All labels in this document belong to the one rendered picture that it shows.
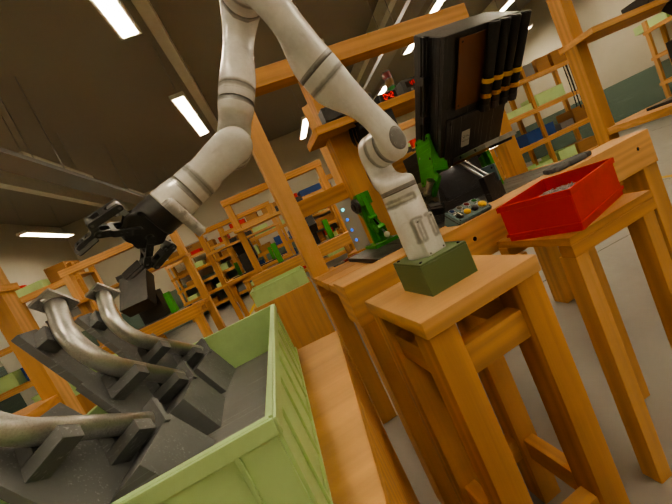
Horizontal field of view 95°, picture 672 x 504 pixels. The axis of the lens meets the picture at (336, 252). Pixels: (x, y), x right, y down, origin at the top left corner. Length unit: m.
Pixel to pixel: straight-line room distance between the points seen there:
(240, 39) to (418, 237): 0.56
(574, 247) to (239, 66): 0.92
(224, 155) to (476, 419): 0.73
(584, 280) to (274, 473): 0.93
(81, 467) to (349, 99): 0.75
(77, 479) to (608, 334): 1.18
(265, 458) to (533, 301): 0.65
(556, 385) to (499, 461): 0.21
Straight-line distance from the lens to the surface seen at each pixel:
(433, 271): 0.74
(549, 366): 0.88
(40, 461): 0.52
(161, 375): 0.72
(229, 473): 0.37
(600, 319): 1.14
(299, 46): 0.74
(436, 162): 1.46
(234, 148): 0.62
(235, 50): 0.74
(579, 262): 1.06
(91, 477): 0.57
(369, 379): 1.78
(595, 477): 1.08
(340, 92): 0.73
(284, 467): 0.37
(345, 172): 1.67
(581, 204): 1.07
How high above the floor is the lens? 1.10
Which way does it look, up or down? 5 degrees down
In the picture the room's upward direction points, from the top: 25 degrees counter-clockwise
